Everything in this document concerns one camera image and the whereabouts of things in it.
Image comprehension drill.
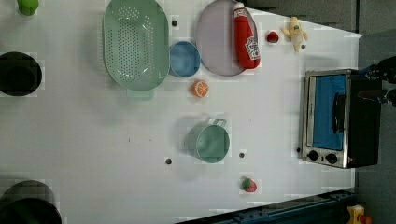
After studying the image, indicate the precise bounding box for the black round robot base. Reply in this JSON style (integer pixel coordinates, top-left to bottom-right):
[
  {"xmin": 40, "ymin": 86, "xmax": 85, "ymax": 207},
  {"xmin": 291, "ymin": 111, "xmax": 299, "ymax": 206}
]
[{"xmin": 0, "ymin": 51, "xmax": 42, "ymax": 96}]

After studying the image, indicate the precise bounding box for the orange slice toy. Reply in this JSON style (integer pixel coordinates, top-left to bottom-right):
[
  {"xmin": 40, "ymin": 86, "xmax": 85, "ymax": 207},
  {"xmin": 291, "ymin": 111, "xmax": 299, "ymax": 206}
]
[{"xmin": 191, "ymin": 80, "xmax": 208, "ymax": 98}]

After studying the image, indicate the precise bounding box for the green mug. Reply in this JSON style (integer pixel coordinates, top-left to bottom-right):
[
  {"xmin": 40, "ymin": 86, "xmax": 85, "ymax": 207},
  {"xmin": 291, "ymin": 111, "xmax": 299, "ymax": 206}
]
[{"xmin": 187, "ymin": 119, "xmax": 231, "ymax": 163}]

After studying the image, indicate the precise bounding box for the blue bowl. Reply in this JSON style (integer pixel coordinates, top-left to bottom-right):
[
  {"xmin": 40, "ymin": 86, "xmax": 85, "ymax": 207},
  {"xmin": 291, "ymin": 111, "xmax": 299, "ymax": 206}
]
[{"xmin": 170, "ymin": 41, "xmax": 201, "ymax": 77}]

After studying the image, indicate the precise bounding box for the red ketchup bottle toy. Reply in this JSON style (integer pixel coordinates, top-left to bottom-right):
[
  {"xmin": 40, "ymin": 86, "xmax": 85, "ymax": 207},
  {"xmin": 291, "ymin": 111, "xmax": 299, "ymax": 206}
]
[{"xmin": 233, "ymin": 3, "xmax": 261, "ymax": 69}]

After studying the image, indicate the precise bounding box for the grey round plate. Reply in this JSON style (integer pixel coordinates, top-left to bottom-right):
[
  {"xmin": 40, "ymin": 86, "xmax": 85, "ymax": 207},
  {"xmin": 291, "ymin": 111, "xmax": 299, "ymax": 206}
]
[{"xmin": 195, "ymin": 0, "xmax": 259, "ymax": 77}]

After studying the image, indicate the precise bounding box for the red strawberry toy lower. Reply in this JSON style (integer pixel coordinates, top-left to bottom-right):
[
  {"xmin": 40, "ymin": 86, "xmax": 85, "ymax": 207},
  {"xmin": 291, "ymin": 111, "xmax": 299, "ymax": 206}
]
[{"xmin": 241, "ymin": 177, "xmax": 257, "ymax": 193}]

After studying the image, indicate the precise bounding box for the red strawberry toy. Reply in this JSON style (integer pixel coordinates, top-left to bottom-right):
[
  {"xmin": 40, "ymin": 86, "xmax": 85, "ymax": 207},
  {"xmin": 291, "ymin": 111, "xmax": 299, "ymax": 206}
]
[
  {"xmin": 266, "ymin": 31, "xmax": 279, "ymax": 43},
  {"xmin": 241, "ymin": 177, "xmax": 257, "ymax": 193}
]

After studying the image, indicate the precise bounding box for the green perforated colander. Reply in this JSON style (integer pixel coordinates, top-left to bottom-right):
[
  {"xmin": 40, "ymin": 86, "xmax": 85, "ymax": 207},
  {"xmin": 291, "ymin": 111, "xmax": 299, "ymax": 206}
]
[{"xmin": 103, "ymin": 0, "xmax": 170, "ymax": 101}]

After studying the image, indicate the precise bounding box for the red strawberry toy upper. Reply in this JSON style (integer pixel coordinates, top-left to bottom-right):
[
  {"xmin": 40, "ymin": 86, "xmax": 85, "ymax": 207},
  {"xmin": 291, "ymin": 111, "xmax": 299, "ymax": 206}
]
[{"xmin": 266, "ymin": 31, "xmax": 279, "ymax": 43}]

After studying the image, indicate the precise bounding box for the yellow plush banana toy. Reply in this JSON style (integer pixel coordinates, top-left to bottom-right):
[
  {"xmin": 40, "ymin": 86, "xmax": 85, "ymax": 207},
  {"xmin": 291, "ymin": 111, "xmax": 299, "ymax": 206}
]
[{"xmin": 280, "ymin": 17, "xmax": 308, "ymax": 52}]

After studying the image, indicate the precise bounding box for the yellow orange clamp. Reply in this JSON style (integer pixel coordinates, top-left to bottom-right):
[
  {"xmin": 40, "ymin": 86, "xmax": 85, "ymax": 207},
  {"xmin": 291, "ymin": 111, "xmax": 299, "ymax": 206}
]
[{"xmin": 347, "ymin": 204, "xmax": 373, "ymax": 224}]

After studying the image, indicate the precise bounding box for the black round base lower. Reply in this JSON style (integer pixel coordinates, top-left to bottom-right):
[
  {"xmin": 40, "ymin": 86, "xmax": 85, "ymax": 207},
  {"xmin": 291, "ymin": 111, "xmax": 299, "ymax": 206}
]
[{"xmin": 0, "ymin": 180, "xmax": 63, "ymax": 224}]

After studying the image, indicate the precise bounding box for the green cup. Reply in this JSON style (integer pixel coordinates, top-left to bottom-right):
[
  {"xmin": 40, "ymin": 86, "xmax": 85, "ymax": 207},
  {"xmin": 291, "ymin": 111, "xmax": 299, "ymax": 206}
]
[{"xmin": 17, "ymin": 0, "xmax": 39, "ymax": 16}]

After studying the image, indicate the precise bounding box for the blue metal frame rail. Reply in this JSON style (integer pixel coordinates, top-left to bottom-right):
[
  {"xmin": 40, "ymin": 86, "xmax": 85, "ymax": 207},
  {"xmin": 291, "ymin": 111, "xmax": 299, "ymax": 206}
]
[{"xmin": 178, "ymin": 190, "xmax": 357, "ymax": 224}]

